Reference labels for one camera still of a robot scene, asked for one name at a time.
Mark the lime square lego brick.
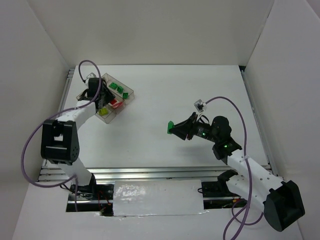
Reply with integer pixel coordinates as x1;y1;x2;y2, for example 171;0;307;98
98;107;109;116

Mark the white taped cover plate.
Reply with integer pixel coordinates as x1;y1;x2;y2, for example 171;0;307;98
112;179;205;217

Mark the clear bin near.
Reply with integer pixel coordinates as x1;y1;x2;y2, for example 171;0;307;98
76;89;116;124

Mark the red long lego brick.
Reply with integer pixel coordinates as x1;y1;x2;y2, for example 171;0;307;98
111;102;124;109

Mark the green lego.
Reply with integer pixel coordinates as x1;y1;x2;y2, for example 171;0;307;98
122;92;129;99

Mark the small green lego brick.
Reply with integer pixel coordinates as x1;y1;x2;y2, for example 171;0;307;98
117;85;124;94

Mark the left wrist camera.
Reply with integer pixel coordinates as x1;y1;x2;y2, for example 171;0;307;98
84;72;97;83

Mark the green rounded lego brick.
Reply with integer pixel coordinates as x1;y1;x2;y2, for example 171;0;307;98
167;121;175;135

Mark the green square lego brick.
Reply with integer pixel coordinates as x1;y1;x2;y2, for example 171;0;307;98
108;82;118;90

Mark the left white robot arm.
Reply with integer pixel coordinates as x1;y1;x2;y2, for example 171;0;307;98
40;77;115;197

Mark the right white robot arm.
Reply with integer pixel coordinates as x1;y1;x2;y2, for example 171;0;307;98
167;112;305;232

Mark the aluminium front rail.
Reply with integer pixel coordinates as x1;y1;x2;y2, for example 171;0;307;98
38;166;251;181

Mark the red rounded lego brick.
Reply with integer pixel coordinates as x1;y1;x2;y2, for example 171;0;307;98
109;99;119;106

